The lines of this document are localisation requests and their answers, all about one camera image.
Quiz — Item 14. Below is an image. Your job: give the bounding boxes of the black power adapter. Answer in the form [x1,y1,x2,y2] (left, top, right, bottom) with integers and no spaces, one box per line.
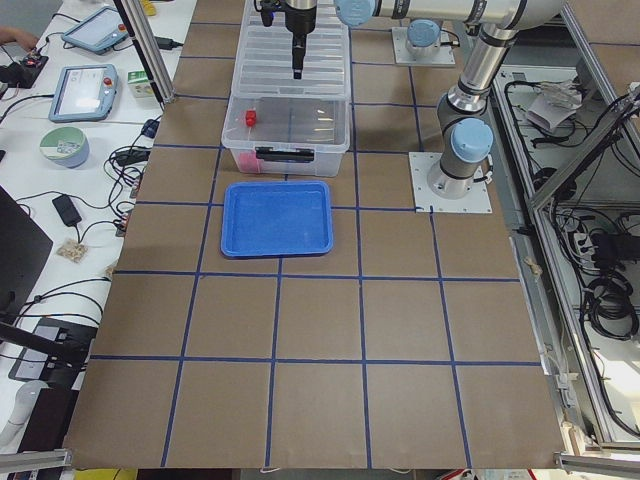
[52,194,82,227]

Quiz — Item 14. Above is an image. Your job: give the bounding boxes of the clear plastic box lid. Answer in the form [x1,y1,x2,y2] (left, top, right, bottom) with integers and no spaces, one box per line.
[232,9,351,101]

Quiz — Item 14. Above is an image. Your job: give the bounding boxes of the white paper bundle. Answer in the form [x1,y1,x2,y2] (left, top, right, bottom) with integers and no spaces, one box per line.
[525,80,583,133]

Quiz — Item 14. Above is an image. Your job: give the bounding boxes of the small snack bag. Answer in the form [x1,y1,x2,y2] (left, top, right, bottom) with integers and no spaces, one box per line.
[56,239,88,264]

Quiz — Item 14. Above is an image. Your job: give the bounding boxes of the far blue teach pendant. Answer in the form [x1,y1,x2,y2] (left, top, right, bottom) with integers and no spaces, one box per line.
[61,7,129,55]

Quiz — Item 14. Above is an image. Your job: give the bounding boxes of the aluminium frame post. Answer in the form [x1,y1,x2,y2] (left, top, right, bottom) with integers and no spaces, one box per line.
[114,0,175,105]

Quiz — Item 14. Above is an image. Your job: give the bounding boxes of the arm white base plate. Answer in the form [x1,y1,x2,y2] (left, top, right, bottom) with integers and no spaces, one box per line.
[409,152,492,214]
[391,19,455,68]

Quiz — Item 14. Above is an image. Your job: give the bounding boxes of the green round bowl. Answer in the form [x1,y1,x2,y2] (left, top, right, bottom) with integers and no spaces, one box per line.
[39,127,90,168]

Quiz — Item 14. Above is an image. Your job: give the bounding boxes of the white cylindrical device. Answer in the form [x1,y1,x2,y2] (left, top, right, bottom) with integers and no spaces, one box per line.
[1,380,49,450]

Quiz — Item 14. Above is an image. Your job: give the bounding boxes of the black coiled cables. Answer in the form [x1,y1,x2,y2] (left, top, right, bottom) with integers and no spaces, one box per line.
[579,272,640,342]

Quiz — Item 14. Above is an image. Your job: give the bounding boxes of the blue teach pendant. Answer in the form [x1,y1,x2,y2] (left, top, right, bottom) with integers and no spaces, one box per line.
[48,64,118,123]
[61,7,129,55]

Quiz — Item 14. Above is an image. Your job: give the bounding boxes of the red block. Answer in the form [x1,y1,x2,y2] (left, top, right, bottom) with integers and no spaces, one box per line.
[245,110,257,127]
[237,152,261,174]

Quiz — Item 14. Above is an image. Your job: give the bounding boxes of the near blue teach pendant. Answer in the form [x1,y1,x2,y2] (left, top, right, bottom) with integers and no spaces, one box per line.
[48,64,118,123]

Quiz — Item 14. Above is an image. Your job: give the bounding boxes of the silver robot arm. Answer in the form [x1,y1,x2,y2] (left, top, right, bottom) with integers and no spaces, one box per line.
[333,1,564,200]
[405,19,455,67]

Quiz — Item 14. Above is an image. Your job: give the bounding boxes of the green white small carton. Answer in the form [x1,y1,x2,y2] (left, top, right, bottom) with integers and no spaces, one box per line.
[127,70,155,98]

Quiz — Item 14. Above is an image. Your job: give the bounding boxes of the black box latch handle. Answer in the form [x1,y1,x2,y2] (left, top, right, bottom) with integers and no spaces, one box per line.
[255,147,315,163]

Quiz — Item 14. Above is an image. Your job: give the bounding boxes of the black monitor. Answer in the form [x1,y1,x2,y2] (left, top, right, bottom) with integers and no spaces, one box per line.
[0,189,53,324]

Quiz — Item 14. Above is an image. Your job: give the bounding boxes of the blue plastic tray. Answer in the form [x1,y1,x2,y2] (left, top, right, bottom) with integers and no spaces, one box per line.
[220,181,334,258]

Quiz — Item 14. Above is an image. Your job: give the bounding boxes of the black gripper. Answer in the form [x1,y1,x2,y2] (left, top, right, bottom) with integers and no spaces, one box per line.
[284,0,317,80]

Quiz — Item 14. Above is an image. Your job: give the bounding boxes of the clear plastic storage box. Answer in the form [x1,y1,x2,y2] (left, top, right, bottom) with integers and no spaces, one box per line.
[222,96,350,177]

